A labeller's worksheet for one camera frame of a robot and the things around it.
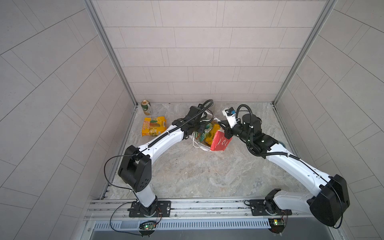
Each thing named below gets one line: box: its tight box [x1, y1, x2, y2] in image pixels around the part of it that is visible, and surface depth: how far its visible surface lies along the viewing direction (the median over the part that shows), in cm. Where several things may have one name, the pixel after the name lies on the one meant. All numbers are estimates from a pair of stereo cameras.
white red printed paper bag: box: [192, 119, 233, 151], surface depth 78 cm
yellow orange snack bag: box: [141, 116, 167, 137], surface depth 98 cm
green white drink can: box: [141, 100, 153, 116], surface depth 104 cm
